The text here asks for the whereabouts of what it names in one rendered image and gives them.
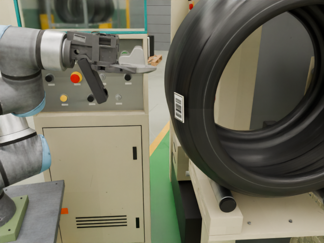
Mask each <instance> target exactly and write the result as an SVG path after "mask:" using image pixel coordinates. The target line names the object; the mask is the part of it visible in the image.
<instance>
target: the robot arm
mask: <svg viewBox="0 0 324 243"><path fill-rule="evenodd" d="M93 32H94V33H93ZM119 47H120V43H119V36H118V35H116V34H106V33H100V32H99V31H92V32H91V33H87V32H79V31H76V30H69V31H67V33H65V32H59V31H51V30H42V29H33V28H26V27H14V26H12V25H7V26H6V25H0V227H2V226H3V225H5V224H6V223H7V222H8V221H9V220H10V219H11V218H12V217H13V216H14V214H15V212H16V206H15V203H14V201H13V200H12V199H11V198H10V197H9V196H8V195H7V194H6V193H5V192H4V190H3V188H5V187H8V186H10V185H13V184H15V183H18V182H20V181H22V180H25V179H27V178H30V177H32V176H35V175H37V174H40V173H42V172H44V171H46V170H48V169H49V168H50V166H51V162H52V159H51V154H50V149H49V146H48V143H47V141H46V139H45V138H44V136H43V135H41V134H37V132H36V130H34V129H32V128H30V127H29V126H28V123H27V120H26V117H30V116H33V115H36V114H37V113H39V112H40V111H42V109H43V108H44V106H45V91H44V86H43V79H42V72H41V70H42V69H44V70H55V71H65V70H66V69H67V68H73V67H74V65H75V61H77V60H78V62H77V63H78V65H79V67H80V69H81V71H82V73H83V75H84V77H85V79H86V81H87V83H88V85H89V87H90V89H91V91H92V93H93V96H94V98H95V99H96V101H97V103H98V104H102V103H104V102H106V101H107V99H108V91H107V89H106V88H105V87H104V85H103V83H102V81H101V79H100V77H99V75H98V72H103V73H120V74H145V73H151V72H153V71H156V69H157V67H155V66H150V65H146V63H145V58H144V51H143V48H142V47H141V46H135V47H134V49H133V50H132V52H131V53H130V54H121V55H120V58H119V59H118V52H119ZM77 50H79V52H80V53H78V52H77ZM79 59H80V60H79ZM117 59H118V60H117Z"/></svg>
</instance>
